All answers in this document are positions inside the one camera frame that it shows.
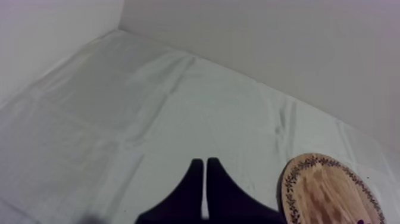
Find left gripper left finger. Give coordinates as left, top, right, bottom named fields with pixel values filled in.
left=135, top=158, right=205, bottom=224

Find round wooden board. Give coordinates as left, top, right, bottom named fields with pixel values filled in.
left=279, top=153, right=387, bottom=224

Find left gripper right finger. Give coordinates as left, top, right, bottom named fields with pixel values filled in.
left=206, top=157, right=287, bottom=224

